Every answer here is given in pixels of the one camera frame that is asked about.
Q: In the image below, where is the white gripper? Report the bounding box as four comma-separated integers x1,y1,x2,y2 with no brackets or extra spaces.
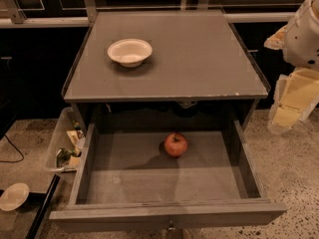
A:
264,0,319,134

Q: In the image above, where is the red apple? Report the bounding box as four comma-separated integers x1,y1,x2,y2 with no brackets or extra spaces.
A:
164,132,188,157

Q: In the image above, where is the grey cabinet counter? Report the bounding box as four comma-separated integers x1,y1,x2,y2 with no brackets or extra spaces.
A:
61,10,272,131

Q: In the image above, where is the white bowl on counter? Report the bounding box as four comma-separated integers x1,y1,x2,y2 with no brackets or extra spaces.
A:
107,39,153,68

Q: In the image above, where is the grey open top drawer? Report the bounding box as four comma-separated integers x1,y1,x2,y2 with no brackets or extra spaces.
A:
50,120,287,232

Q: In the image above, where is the clear plastic bin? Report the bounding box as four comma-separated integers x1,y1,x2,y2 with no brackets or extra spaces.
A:
45,108,85,183

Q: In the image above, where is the white plate on floor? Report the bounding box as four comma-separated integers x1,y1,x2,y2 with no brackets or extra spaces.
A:
0,183,30,211

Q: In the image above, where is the metal drawer handle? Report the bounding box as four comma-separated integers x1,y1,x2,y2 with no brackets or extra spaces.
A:
167,220,175,231

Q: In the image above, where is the white railing frame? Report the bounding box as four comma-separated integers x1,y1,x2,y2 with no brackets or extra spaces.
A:
0,0,319,30

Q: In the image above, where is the black cable on floor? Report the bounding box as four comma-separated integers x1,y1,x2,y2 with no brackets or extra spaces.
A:
0,133,26,164

